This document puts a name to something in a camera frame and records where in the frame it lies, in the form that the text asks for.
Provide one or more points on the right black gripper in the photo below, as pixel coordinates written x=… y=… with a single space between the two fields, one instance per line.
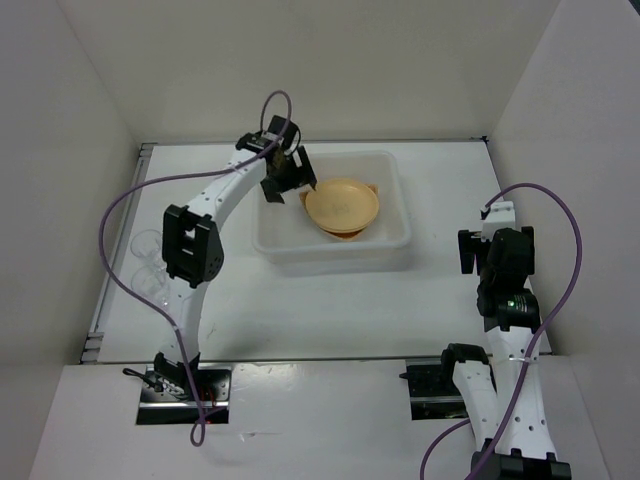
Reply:
x=467 y=248

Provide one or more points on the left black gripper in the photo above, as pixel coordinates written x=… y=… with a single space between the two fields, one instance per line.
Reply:
x=272 y=193

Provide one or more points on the triangular woven bamboo tray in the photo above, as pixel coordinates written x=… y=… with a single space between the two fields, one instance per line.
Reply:
x=372 y=189

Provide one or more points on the beige plastic plate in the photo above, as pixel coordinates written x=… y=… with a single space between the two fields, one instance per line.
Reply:
x=342 y=205

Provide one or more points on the clear glass cup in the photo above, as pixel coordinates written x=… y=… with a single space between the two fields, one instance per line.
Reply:
x=146 y=246
x=152 y=285

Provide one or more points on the beige bear plate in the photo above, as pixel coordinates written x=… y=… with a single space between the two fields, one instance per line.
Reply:
x=345 y=229

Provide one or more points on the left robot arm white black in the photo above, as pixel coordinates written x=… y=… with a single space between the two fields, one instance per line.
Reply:
x=191 y=246

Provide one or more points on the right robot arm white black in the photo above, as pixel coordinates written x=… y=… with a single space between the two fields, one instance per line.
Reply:
x=500 y=386

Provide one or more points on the clear plastic bin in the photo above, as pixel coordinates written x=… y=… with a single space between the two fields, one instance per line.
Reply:
x=357 y=186

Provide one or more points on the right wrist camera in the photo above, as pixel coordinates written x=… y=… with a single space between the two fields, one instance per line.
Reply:
x=499 y=215

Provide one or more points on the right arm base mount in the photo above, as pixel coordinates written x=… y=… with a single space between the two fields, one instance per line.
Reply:
x=431 y=397

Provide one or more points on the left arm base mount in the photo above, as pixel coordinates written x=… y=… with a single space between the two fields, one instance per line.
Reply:
x=164 y=403

